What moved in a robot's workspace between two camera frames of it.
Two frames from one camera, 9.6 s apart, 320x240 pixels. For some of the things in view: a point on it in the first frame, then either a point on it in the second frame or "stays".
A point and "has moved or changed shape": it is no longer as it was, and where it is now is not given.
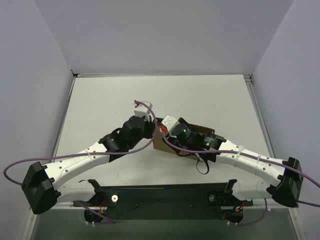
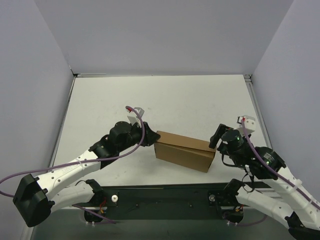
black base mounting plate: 163,202 stays
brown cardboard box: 160,141 has moved or changed shape
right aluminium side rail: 249,79 stays
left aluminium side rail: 64,116 stays
